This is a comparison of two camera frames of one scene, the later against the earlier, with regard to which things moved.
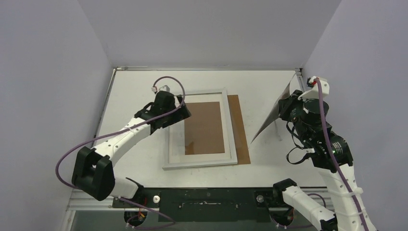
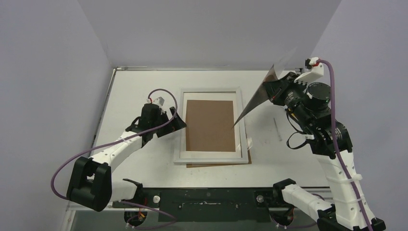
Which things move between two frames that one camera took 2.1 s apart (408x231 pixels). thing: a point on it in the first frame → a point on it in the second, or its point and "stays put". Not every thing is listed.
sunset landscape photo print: x=276 y=113 → x=276 y=71
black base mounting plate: x=193 y=204 stays put
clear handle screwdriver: x=280 y=138 stays put
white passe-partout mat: x=177 y=138 → x=228 y=96
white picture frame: x=167 y=165 → x=244 y=160
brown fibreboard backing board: x=204 y=132 stays put
